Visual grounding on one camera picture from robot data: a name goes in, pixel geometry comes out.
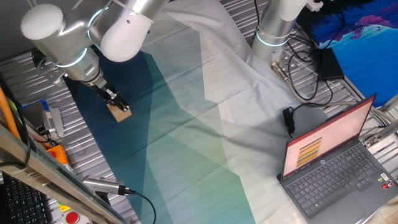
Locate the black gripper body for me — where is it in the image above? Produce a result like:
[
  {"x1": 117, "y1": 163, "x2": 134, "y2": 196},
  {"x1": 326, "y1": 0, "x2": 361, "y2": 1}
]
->
[{"x1": 91, "y1": 81, "x2": 119, "y2": 102}]

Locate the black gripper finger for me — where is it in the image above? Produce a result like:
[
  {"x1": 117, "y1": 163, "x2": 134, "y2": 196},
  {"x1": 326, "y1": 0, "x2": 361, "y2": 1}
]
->
[
  {"x1": 115, "y1": 93, "x2": 131, "y2": 113},
  {"x1": 107, "y1": 95, "x2": 124, "y2": 109}
]

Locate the small wooden cube block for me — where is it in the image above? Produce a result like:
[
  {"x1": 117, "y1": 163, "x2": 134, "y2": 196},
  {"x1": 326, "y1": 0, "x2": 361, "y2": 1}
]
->
[{"x1": 106, "y1": 103, "x2": 132, "y2": 123}]

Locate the grey device with blue top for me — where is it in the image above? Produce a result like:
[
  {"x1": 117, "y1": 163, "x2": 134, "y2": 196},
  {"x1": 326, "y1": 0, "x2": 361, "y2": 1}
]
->
[{"x1": 19, "y1": 99, "x2": 65, "y2": 139}]

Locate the blue green gradient tablecloth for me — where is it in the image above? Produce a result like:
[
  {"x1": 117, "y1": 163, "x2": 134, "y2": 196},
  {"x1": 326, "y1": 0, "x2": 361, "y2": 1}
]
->
[{"x1": 63, "y1": 0, "x2": 330, "y2": 224}]

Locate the orange box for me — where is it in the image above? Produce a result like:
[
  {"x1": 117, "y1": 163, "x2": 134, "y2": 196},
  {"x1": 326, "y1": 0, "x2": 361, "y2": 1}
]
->
[{"x1": 46, "y1": 144, "x2": 70, "y2": 166}]

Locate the orange pole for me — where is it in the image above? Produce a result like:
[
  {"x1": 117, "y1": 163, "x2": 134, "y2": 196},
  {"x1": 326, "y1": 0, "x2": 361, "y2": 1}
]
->
[{"x1": 0, "y1": 86, "x2": 22, "y2": 141}]

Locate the red emergency stop button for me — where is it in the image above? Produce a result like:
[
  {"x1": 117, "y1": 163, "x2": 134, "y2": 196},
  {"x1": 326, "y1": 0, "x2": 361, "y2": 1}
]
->
[{"x1": 65, "y1": 210, "x2": 80, "y2": 224}]

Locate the black keyboard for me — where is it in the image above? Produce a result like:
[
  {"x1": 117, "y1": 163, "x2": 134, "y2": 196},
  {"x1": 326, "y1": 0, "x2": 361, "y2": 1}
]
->
[{"x1": 0, "y1": 173, "x2": 52, "y2": 224}]

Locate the flat black box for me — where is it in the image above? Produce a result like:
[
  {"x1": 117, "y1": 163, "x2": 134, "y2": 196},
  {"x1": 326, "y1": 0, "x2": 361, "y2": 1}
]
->
[{"x1": 317, "y1": 47, "x2": 345, "y2": 82}]

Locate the grey open laptop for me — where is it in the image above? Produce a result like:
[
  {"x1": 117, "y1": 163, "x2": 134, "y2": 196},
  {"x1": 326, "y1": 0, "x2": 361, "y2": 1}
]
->
[{"x1": 276, "y1": 93, "x2": 398, "y2": 224}]

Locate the blue painted poster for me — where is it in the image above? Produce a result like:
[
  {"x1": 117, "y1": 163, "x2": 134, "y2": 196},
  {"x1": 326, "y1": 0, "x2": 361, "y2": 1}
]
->
[{"x1": 297, "y1": 0, "x2": 398, "y2": 108}]

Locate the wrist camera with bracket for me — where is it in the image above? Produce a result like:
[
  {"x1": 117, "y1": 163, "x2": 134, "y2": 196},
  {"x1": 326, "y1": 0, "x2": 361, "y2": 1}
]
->
[{"x1": 30, "y1": 48, "x2": 67, "y2": 86}]

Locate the silver camera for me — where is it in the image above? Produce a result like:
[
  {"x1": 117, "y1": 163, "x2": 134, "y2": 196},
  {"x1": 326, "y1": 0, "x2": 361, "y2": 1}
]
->
[{"x1": 82, "y1": 174, "x2": 129, "y2": 196}]

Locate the black camera cable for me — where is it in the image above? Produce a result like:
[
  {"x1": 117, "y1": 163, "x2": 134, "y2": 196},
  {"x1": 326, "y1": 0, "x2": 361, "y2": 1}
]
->
[{"x1": 124, "y1": 187, "x2": 157, "y2": 224}]

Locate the aluminium frame beam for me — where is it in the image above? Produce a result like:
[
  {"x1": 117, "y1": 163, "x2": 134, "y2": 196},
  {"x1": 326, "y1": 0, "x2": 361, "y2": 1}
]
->
[{"x1": 0, "y1": 124, "x2": 128, "y2": 224}]

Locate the black bundled charger cable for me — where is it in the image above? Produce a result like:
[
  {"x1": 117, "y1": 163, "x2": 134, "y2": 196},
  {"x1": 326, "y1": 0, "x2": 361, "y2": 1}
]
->
[{"x1": 282, "y1": 106, "x2": 296, "y2": 138}]

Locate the grey flexible conduit cable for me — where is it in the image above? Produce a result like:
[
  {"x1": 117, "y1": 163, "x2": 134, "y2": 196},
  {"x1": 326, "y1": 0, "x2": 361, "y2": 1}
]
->
[{"x1": 270, "y1": 61, "x2": 398, "y2": 125}]

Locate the aluminium extrusion bracket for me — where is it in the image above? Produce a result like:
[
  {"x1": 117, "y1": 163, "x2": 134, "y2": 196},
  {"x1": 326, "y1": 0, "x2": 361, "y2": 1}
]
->
[{"x1": 357, "y1": 95, "x2": 398, "y2": 175}]

